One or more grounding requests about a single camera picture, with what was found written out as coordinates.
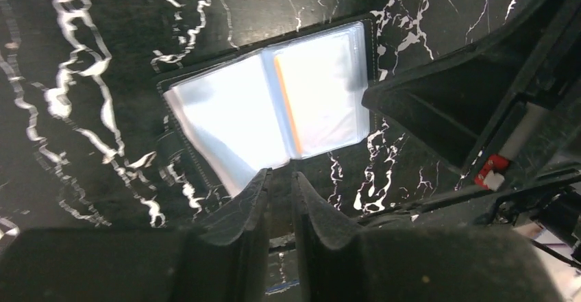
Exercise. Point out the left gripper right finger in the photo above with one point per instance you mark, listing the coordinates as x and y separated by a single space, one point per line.
340 260

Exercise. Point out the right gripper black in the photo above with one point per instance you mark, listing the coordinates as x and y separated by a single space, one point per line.
505 112

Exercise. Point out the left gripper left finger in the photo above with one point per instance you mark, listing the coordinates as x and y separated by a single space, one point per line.
221 258

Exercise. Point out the black leather card holder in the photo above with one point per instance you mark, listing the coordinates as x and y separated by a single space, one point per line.
227 114

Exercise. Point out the orange credit card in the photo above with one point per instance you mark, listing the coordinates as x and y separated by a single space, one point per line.
288 108

